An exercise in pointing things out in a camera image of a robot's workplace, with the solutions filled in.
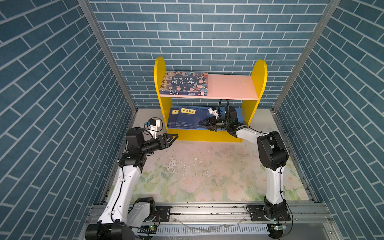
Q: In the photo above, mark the yellow shelf with coloured boards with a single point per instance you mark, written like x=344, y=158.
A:
x=249, y=89

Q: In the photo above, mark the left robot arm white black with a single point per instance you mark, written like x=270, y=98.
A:
x=126, y=180

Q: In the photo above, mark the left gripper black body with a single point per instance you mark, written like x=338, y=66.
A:
x=151, y=146

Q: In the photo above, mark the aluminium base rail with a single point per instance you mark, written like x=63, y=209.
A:
x=301, y=220

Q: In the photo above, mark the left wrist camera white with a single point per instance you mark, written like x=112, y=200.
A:
x=154, y=126

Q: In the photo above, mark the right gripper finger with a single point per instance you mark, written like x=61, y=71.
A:
x=206, y=122
x=210, y=128

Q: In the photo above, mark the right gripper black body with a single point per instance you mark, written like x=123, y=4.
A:
x=220, y=124

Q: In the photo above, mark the colourful illustrated thick book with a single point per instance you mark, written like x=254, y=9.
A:
x=184, y=84

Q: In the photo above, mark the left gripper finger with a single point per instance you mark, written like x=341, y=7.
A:
x=165, y=146
x=168, y=138

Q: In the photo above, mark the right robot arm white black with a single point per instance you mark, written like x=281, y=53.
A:
x=272, y=153

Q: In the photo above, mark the floral table mat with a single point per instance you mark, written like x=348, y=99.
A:
x=198, y=171

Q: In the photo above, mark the blue book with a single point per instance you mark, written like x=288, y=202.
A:
x=172, y=121
x=190, y=118

